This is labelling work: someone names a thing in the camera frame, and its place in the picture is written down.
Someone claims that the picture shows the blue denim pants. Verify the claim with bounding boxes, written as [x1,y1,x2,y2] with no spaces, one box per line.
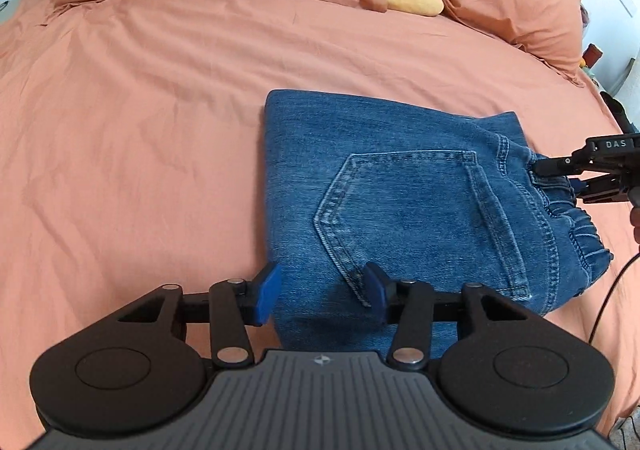
[262,88,615,364]

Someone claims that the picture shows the orange bedsheet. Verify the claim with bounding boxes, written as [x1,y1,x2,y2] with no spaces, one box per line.
[0,0,640,450]

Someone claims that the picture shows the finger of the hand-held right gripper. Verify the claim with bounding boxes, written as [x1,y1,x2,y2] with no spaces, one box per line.
[570,170,627,205]
[531,146,597,177]

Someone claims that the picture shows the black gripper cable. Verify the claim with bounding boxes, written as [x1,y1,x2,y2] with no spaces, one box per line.
[587,255,640,349]

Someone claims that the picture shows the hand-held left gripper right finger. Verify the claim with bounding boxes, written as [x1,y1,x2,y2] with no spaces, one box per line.
[362,262,532,370]

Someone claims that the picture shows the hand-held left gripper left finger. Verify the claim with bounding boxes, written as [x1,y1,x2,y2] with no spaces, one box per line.
[117,262,282,367]

